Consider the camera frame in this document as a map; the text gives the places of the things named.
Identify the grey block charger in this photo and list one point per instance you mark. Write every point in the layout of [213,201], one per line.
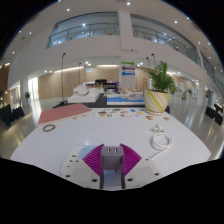
[112,163]

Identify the pink flat board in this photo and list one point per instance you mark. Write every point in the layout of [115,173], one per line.
[63,113]

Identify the white architectural model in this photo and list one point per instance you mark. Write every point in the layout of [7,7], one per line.
[83,95]

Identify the colourful sticker sheet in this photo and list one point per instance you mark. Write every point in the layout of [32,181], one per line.
[113,113]

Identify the small wooden disc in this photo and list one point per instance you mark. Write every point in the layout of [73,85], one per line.
[166,118]
[149,117]

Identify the coloured arrow direction sign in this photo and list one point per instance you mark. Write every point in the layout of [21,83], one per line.
[128,68]

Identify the ceiling lights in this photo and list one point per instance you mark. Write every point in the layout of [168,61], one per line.
[128,3]

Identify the black display platform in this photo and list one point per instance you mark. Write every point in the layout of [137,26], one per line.
[100,101]

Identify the potted plant in striped pot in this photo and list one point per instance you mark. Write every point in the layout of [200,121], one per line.
[156,101]

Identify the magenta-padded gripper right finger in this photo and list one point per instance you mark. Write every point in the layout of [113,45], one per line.
[131,160]

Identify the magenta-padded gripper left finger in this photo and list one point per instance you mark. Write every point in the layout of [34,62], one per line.
[93,160]

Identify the black chairs group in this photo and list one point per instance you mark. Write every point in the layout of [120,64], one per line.
[215,113]
[8,115]

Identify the small background potted plant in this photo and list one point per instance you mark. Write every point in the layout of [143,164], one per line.
[27,95]
[190,91]

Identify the blue map board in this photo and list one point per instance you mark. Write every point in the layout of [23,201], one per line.
[115,100]

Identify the small white building model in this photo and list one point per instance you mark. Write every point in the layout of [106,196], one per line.
[131,94]

